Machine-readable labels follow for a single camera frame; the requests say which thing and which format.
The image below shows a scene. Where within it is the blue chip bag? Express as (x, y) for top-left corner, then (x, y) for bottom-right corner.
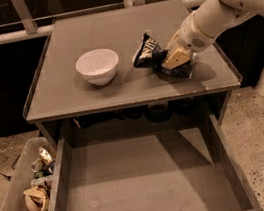
(132, 32), (193, 79)

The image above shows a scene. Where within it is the open grey top drawer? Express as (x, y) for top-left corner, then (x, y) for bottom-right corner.
(49, 115), (263, 211)

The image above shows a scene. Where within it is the white ceramic bowl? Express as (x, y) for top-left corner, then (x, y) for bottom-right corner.
(75, 48), (119, 86)

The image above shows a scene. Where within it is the grey wooden cabinet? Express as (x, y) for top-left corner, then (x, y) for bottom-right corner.
(23, 0), (241, 143)

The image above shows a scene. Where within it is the crushed silver can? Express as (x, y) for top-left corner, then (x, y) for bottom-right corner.
(38, 147), (54, 165)

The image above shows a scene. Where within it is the green crushed can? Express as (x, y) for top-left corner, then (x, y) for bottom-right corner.
(30, 158), (44, 173)

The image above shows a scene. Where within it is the clear plastic bin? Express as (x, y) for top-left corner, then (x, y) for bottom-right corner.
(0, 136), (55, 211)

